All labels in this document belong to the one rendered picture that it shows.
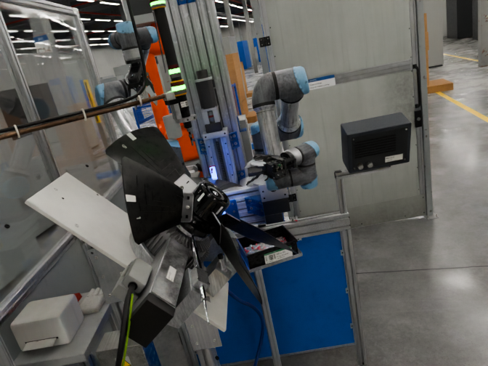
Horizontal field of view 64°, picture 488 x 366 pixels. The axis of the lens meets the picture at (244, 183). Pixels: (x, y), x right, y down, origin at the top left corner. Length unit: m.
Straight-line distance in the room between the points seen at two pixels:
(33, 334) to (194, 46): 1.48
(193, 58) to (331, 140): 1.48
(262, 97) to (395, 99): 1.82
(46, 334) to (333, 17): 2.63
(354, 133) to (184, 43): 1.01
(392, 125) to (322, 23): 1.57
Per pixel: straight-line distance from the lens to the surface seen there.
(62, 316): 1.42
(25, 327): 1.48
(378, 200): 3.47
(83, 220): 1.26
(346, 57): 3.15
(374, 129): 1.67
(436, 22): 13.46
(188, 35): 2.15
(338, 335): 2.17
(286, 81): 1.63
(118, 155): 1.30
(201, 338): 1.42
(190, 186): 1.29
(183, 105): 1.27
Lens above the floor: 1.63
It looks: 19 degrees down
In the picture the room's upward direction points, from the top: 12 degrees counter-clockwise
